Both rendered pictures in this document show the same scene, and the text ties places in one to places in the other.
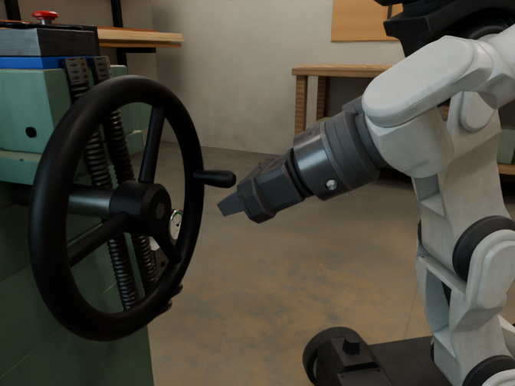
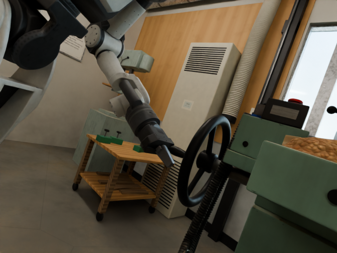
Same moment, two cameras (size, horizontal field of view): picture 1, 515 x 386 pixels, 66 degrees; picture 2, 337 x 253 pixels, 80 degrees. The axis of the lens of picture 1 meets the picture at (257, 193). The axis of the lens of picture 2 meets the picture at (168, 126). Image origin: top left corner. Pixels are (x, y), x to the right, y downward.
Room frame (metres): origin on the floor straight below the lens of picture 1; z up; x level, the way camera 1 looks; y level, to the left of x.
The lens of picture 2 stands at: (1.04, 0.14, 0.88)
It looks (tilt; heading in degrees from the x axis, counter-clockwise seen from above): 1 degrees down; 195
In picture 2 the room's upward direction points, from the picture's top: 20 degrees clockwise
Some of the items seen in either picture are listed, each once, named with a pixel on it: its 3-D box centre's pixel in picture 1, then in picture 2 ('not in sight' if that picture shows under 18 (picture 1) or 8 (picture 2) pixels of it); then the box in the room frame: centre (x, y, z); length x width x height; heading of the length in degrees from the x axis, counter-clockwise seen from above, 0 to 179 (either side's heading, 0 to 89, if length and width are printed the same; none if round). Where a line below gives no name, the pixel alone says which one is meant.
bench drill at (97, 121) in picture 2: not in sight; (118, 111); (-1.31, -1.17, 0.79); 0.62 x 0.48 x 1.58; 62
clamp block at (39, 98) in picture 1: (52, 103); (269, 144); (0.51, 0.26, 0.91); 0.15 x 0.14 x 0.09; 161
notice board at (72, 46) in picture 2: not in sight; (63, 33); (-1.06, -2.13, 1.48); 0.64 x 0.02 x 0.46; 154
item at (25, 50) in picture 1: (47, 42); (279, 115); (0.51, 0.25, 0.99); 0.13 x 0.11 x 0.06; 161
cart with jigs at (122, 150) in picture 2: not in sight; (124, 169); (-0.71, -0.57, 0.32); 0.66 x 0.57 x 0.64; 152
